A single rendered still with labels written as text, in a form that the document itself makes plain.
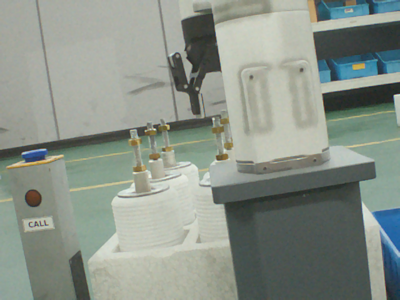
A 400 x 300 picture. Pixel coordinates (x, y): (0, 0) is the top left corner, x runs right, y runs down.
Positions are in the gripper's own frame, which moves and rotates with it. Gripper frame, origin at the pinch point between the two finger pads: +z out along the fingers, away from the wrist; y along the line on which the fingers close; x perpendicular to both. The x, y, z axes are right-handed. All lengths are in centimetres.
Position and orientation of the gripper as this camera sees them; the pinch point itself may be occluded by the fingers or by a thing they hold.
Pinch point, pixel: (219, 106)
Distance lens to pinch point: 97.5
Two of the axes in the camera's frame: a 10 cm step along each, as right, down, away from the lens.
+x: 4.4, 0.1, -9.0
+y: -8.8, 1.8, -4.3
